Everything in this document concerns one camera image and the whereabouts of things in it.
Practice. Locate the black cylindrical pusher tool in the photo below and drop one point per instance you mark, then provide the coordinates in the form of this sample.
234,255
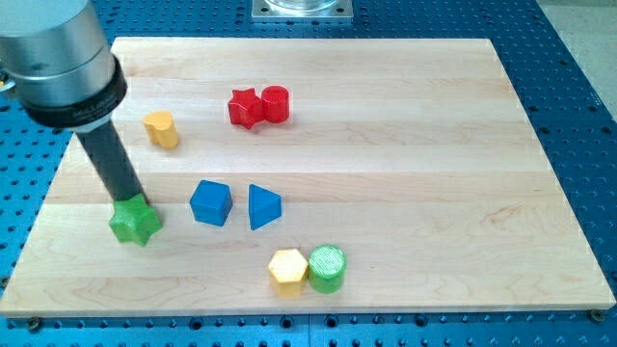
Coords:
111,162

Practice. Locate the green star block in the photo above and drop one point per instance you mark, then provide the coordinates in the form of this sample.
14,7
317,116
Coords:
134,220

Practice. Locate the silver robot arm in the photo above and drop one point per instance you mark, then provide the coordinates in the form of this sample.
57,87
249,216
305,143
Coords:
58,64

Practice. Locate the red star block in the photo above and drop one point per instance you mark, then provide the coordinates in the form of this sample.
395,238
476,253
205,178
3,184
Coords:
245,108

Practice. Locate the blue triangle block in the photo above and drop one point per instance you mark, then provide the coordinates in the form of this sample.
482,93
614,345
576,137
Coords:
265,206

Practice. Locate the yellow heart block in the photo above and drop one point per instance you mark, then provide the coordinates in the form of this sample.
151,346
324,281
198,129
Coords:
160,129

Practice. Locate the blue cube block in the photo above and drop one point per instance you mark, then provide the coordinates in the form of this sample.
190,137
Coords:
211,203

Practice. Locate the red cylinder block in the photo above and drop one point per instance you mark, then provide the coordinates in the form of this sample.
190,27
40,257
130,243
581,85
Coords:
275,104

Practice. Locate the wooden board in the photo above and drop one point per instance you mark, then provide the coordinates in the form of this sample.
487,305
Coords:
415,157

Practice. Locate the yellow hexagon block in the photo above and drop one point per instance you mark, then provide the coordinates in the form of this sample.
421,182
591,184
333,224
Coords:
288,270

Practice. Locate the green cylinder block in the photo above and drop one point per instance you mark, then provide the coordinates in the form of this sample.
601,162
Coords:
327,266

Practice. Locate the metal base plate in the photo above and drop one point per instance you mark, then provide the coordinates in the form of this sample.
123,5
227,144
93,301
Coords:
301,9

